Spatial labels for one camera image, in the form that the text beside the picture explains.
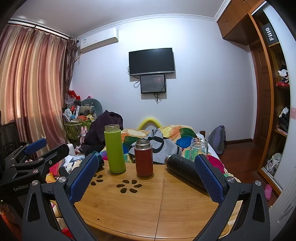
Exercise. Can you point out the black cup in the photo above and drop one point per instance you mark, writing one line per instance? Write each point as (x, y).
(182, 166)

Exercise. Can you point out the grey purple backpack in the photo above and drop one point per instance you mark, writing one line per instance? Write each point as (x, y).
(217, 139)

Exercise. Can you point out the grey sweater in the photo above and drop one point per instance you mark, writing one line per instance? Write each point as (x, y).
(161, 143)

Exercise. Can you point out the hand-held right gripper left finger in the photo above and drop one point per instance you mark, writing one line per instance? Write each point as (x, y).
(84, 178)

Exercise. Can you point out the dark teal cup lid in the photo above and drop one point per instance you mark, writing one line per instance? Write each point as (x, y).
(101, 160)

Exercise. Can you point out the grey plush toy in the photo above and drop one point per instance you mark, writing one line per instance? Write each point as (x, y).
(92, 105)

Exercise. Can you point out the green cup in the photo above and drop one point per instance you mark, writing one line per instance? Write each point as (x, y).
(114, 150)

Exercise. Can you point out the wooden overhead cabinet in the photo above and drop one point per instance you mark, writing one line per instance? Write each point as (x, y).
(233, 23)

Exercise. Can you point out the white air conditioner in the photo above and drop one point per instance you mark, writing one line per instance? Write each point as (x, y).
(99, 39)

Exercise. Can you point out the red cup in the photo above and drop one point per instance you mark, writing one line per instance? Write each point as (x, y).
(143, 162)

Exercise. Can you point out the wooden wardrobe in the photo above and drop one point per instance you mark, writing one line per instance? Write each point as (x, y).
(270, 104)

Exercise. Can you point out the pink slipper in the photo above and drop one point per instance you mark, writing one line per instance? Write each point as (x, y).
(268, 192)

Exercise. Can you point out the green plastic basket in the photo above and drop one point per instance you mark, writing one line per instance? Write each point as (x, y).
(72, 131)

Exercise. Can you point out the yellow foam tube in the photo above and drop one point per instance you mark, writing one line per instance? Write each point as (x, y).
(150, 120)

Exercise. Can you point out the black wall television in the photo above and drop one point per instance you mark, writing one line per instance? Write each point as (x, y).
(151, 61)

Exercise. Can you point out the small black monitor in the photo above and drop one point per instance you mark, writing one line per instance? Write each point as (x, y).
(152, 83)

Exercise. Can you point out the dark jacket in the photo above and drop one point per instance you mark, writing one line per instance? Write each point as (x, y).
(99, 129)

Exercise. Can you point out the pink curtain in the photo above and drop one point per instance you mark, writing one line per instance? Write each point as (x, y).
(34, 81)

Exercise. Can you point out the colourful patchwork quilt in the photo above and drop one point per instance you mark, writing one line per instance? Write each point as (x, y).
(180, 134)

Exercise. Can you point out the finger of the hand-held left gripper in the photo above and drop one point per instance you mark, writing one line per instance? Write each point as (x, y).
(35, 144)
(55, 151)

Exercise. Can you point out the black sign box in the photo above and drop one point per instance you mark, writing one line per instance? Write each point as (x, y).
(269, 33)

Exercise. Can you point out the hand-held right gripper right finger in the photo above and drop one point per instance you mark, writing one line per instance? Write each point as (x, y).
(209, 178)

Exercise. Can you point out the pink bunny plush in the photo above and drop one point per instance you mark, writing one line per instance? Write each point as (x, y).
(83, 132)

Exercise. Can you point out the black office chair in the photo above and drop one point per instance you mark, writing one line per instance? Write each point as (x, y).
(10, 136)

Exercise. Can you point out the clear glass cup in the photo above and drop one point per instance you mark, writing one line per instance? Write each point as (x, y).
(196, 148)

